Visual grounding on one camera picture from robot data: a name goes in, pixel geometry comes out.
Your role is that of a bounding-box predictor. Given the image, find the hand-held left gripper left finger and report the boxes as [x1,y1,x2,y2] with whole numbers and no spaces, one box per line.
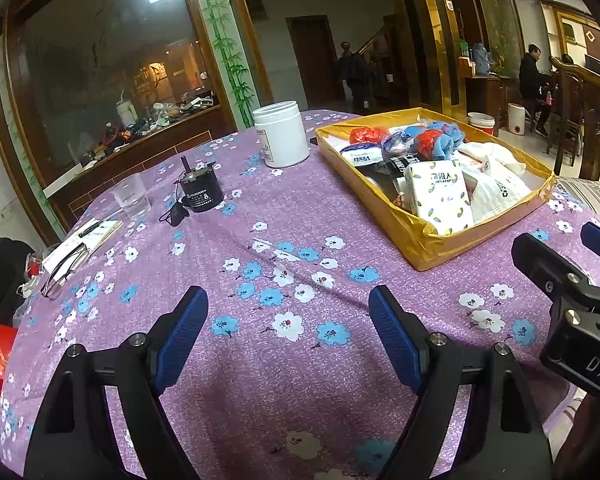
[24,285,210,480]

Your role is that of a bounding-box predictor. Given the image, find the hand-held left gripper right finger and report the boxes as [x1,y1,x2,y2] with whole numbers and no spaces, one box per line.
[367,285,553,480]

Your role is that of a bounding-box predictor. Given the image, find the white plastic bag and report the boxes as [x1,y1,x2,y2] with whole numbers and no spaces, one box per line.
[462,162,533,223]

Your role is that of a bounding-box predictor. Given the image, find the yellow cardboard box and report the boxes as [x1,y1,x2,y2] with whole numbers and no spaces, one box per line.
[314,106,557,272]

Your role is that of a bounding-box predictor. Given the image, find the white sock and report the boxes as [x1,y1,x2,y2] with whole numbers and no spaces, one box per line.
[457,141,528,177]

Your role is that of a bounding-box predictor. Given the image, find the white patterned tissue pack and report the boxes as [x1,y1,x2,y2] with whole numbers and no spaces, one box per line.
[404,159,475,237]

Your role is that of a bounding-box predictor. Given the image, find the black snack packet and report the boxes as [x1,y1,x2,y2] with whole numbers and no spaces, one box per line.
[367,154,423,196]

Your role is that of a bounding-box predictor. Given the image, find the blue and white tissue pack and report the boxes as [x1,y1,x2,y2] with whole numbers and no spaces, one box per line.
[340,141,386,167]

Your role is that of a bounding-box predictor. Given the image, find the striped seat cushion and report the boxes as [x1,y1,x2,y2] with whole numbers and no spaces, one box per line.
[552,175,600,241]

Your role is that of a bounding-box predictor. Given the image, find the white notebook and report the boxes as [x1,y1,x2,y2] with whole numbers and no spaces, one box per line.
[42,219,124,273]

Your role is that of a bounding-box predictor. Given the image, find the dark wooden chair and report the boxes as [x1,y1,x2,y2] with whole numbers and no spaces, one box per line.
[546,55,600,183]

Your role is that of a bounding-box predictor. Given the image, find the black eyeglasses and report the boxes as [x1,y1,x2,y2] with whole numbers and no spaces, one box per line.
[40,242,90,301]

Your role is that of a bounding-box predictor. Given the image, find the black pen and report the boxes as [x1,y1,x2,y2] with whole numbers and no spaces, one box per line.
[78,220,112,238]

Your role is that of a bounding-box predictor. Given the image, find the black electric motor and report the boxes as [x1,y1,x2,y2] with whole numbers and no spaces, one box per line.
[177,156,225,214]

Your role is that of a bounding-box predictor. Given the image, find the white humidifier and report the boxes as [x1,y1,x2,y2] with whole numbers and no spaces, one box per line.
[506,102,526,135]

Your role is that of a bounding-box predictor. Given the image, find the clear glass cup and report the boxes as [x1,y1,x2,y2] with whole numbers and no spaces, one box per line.
[111,173,152,221]

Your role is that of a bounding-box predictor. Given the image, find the white plastic bucket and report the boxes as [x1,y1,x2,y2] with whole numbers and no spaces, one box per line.
[467,112,496,137]

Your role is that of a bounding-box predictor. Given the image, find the crumpled clear plastic bag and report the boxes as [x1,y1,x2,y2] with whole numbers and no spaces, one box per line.
[12,250,51,328]

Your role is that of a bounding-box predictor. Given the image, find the wooden cabinet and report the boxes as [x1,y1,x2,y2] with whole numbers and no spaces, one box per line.
[457,55,523,116]

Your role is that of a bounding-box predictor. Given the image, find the black bag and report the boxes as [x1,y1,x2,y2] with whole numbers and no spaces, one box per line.
[0,235,37,326]

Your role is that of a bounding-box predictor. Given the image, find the red plastic bag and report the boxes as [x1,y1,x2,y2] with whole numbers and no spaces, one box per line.
[349,125,388,147]

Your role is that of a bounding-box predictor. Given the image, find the blue thermos jug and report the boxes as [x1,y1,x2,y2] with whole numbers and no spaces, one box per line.
[471,42,496,77]

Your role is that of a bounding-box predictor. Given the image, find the white plastic jar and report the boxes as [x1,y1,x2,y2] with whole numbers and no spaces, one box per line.
[252,101,311,168]

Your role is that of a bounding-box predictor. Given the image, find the white cup with straw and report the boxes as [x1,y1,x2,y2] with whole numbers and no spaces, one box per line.
[117,92,138,128]

